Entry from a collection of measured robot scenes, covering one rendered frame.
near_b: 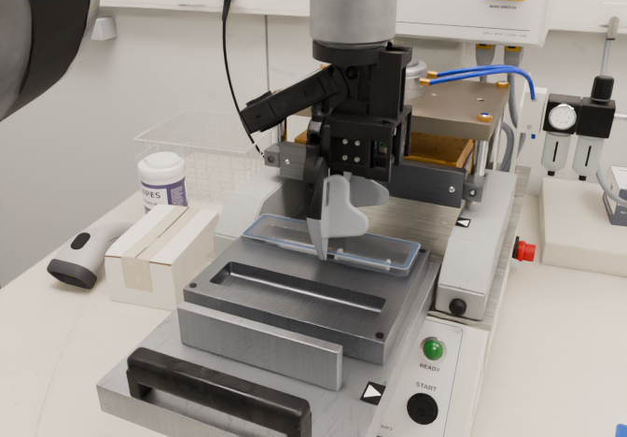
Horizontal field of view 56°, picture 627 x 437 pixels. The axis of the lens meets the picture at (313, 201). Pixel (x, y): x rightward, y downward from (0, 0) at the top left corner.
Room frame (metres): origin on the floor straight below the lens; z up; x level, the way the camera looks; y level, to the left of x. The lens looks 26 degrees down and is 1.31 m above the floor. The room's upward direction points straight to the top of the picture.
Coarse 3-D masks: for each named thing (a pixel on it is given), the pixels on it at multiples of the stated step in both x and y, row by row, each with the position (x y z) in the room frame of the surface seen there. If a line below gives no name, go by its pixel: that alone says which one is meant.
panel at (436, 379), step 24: (432, 336) 0.50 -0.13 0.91; (456, 336) 0.49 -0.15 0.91; (408, 360) 0.50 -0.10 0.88; (432, 360) 0.49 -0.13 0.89; (456, 360) 0.48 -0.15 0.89; (408, 384) 0.48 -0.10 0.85; (432, 384) 0.48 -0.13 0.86; (456, 384) 0.47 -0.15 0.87; (408, 408) 0.47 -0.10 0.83; (384, 432) 0.47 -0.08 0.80; (408, 432) 0.46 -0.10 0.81; (432, 432) 0.45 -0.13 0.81
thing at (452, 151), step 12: (420, 144) 0.68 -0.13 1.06; (432, 144) 0.68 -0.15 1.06; (444, 144) 0.68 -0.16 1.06; (456, 144) 0.68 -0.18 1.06; (468, 144) 0.69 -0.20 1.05; (420, 156) 0.64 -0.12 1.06; (432, 156) 0.64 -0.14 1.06; (444, 156) 0.64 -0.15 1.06; (456, 156) 0.64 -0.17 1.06; (468, 156) 0.71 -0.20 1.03
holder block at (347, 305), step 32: (224, 256) 0.52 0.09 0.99; (256, 256) 0.52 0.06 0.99; (288, 256) 0.52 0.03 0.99; (192, 288) 0.46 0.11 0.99; (224, 288) 0.46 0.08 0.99; (256, 288) 0.48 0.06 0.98; (288, 288) 0.48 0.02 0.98; (320, 288) 0.47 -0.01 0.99; (352, 288) 0.46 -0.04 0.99; (384, 288) 0.46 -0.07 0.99; (416, 288) 0.48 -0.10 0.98; (256, 320) 0.43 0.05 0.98; (288, 320) 0.42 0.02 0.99; (320, 320) 0.41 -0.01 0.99; (352, 320) 0.41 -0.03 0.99; (384, 320) 0.41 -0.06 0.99; (352, 352) 0.39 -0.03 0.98; (384, 352) 0.38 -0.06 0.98
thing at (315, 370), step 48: (432, 288) 0.51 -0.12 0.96; (192, 336) 0.41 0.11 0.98; (240, 336) 0.39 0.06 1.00; (288, 336) 0.37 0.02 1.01; (96, 384) 0.36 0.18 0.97; (288, 384) 0.36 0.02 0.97; (336, 384) 0.35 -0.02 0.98; (384, 384) 0.36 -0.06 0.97; (192, 432) 0.33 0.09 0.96; (240, 432) 0.31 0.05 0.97; (336, 432) 0.31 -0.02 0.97
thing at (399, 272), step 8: (248, 240) 0.54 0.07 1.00; (256, 240) 0.54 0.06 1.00; (264, 240) 0.54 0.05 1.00; (272, 248) 0.53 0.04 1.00; (280, 248) 0.53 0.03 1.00; (288, 248) 0.52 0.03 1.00; (296, 248) 0.52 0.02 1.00; (304, 248) 0.54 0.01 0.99; (312, 256) 0.51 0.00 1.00; (328, 256) 0.51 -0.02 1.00; (336, 256) 0.50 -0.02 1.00; (416, 256) 0.51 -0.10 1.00; (352, 264) 0.50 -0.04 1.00; (360, 264) 0.49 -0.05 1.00; (368, 264) 0.49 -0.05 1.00; (376, 264) 0.49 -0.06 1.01; (384, 272) 0.48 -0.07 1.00; (392, 272) 0.48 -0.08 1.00; (400, 272) 0.48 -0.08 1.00; (408, 272) 0.48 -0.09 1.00
